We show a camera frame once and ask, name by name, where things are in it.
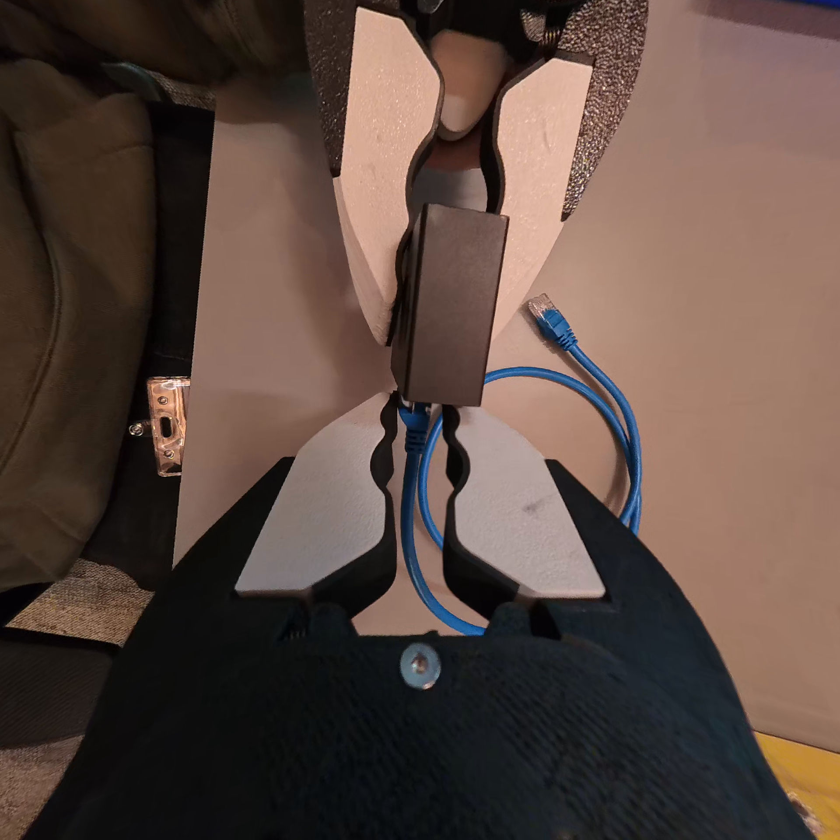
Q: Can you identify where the black ethernet switch box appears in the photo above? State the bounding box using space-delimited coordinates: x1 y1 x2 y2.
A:
387 203 511 406

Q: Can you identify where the clear acrylic bracket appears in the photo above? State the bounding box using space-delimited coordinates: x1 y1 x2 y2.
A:
129 375 193 480

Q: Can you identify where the yellow plastic bin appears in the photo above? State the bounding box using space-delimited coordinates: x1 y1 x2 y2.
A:
751 731 840 840

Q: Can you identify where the person's left hand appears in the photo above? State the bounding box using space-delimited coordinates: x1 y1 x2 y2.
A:
420 29 516 172

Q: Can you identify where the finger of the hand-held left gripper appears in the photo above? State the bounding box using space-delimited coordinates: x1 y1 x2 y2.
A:
482 56 596 339
332 5 446 345

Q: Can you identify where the blue ethernet cable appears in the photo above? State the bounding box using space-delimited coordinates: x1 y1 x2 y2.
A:
394 292 643 637

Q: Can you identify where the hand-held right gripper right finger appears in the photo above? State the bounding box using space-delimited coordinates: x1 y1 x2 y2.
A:
443 403 606 622

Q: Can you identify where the person's olive sweatshirt torso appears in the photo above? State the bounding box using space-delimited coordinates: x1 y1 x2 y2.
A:
0 0 309 592

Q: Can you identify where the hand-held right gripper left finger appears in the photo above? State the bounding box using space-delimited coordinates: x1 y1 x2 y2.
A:
235 392 399 621

